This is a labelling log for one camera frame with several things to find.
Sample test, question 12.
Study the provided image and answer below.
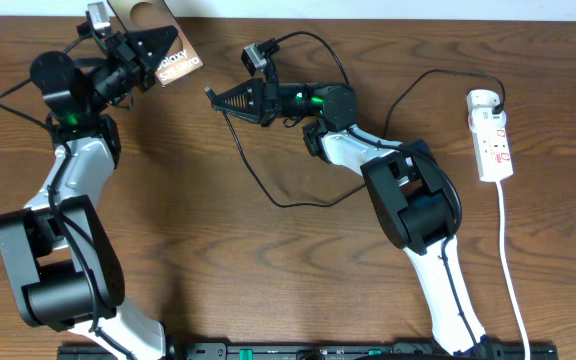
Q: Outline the Galaxy smartphone bronze screen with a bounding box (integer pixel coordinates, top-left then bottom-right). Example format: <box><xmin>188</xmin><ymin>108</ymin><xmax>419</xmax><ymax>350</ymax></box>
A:
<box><xmin>108</xmin><ymin>0</ymin><xmax>204</xmax><ymax>87</ymax></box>

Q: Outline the black charging cable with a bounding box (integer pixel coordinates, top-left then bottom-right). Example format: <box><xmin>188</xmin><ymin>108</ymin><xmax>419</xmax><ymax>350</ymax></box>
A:
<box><xmin>204</xmin><ymin>68</ymin><xmax>507</xmax><ymax>209</ymax></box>

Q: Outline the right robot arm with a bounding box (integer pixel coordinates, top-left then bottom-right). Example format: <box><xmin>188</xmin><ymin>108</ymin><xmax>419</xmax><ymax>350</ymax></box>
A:
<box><xmin>205</xmin><ymin>78</ymin><xmax>489</xmax><ymax>359</ymax></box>

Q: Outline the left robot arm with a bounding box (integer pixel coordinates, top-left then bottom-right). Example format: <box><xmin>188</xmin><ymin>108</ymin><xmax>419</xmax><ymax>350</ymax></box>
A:
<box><xmin>0</xmin><ymin>24</ymin><xmax>180</xmax><ymax>359</ymax></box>

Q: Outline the white USB charger adapter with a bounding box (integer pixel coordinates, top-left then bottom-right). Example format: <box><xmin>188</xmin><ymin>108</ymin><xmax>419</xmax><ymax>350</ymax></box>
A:
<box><xmin>466</xmin><ymin>89</ymin><xmax>503</xmax><ymax>115</ymax></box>

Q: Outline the white power strip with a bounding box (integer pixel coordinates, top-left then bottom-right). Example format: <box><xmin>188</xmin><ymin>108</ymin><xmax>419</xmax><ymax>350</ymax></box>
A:
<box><xmin>468</xmin><ymin>107</ymin><xmax>514</xmax><ymax>183</ymax></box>

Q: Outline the right black camera cable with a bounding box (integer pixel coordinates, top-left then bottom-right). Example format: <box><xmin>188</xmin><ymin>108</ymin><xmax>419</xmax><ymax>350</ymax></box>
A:
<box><xmin>267</xmin><ymin>30</ymin><xmax>484</xmax><ymax>354</ymax></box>

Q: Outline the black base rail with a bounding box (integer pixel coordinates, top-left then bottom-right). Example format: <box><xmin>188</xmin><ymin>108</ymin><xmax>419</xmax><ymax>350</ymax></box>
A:
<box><xmin>56</xmin><ymin>342</ymin><xmax>559</xmax><ymax>360</ymax></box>

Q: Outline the white power strip cord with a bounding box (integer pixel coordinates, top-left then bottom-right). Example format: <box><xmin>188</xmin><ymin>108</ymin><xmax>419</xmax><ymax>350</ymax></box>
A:
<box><xmin>494</xmin><ymin>180</ymin><xmax>532</xmax><ymax>360</ymax></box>

